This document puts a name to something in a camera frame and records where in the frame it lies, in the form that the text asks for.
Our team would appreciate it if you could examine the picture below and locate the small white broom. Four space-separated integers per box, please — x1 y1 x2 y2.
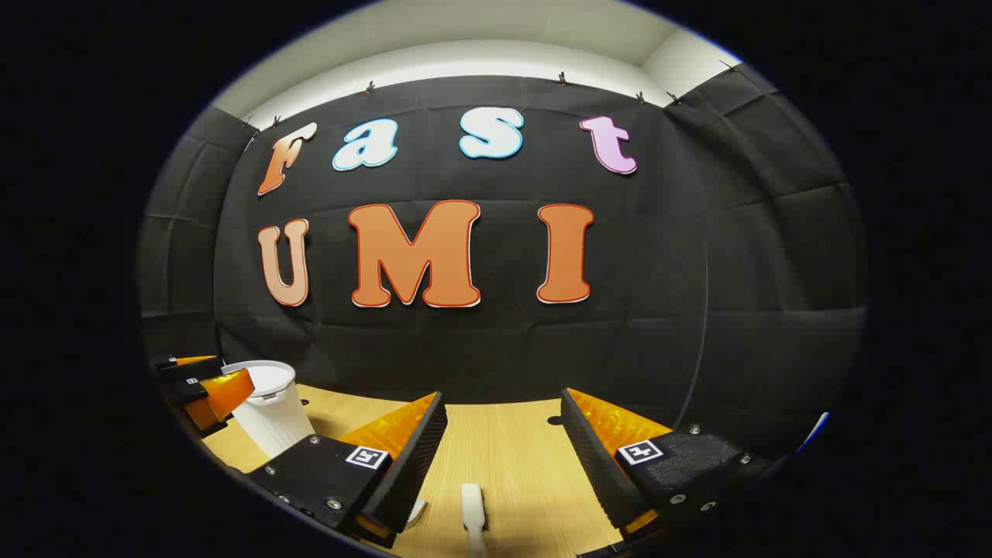
461 483 489 558

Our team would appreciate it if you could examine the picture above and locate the white ribbed garbage bin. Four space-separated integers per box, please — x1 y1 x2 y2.
221 360 315 458

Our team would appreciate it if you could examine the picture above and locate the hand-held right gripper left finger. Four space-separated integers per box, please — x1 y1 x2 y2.
248 391 449 543

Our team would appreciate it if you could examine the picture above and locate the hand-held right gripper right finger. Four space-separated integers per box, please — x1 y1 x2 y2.
560 387 776 555

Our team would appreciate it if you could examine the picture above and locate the wooden desktop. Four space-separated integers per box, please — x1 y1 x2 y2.
203 384 675 558

